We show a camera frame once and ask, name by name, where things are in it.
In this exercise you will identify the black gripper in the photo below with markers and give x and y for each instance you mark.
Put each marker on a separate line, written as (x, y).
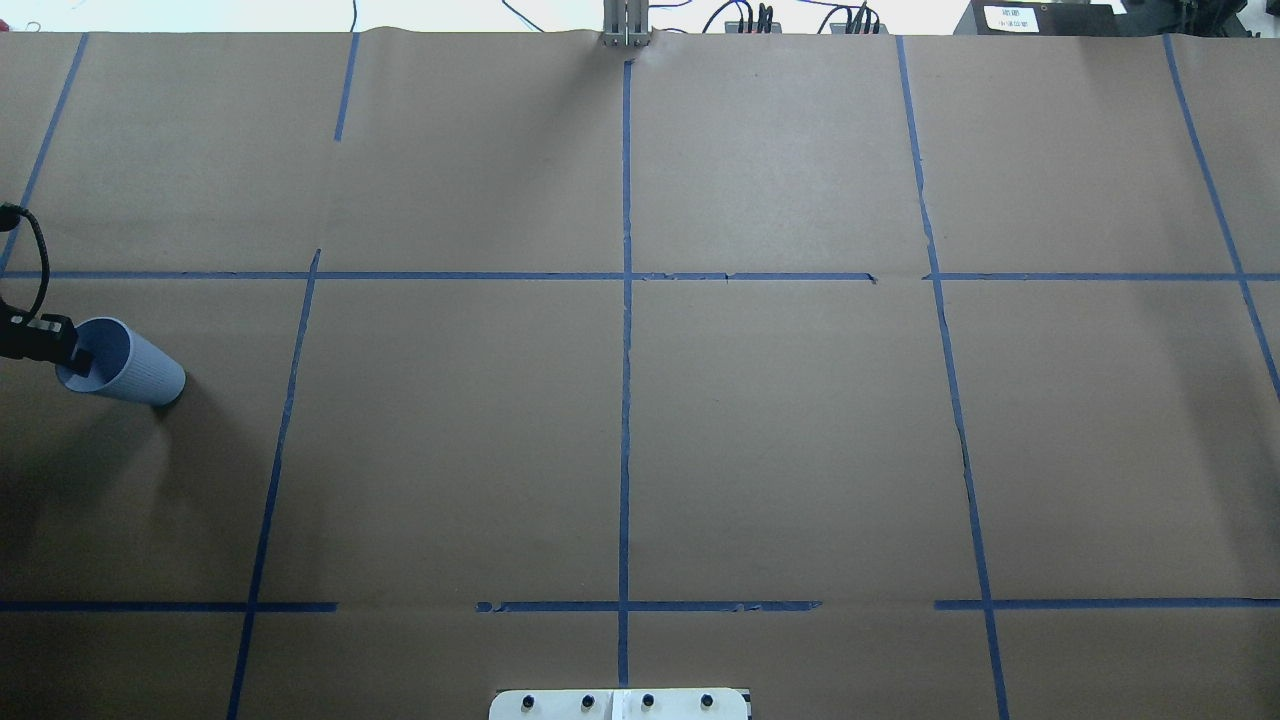
(50, 337)

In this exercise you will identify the blue ribbed plastic cup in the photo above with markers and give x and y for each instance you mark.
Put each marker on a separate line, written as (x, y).
(123, 365)

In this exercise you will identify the white mounting plate with bolts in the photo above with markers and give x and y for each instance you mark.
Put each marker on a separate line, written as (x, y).
(622, 703)

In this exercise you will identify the black power strip left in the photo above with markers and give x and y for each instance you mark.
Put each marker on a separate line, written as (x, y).
(752, 19)

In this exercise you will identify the black power strip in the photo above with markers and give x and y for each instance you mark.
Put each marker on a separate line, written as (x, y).
(861, 19)
(752, 19)

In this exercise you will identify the black power strip right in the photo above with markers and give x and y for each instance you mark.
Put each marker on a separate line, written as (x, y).
(861, 19)

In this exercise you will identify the black box with label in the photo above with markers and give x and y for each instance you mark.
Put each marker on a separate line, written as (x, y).
(1038, 18)

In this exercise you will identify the aluminium frame post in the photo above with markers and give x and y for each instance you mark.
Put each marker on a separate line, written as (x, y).
(625, 23)

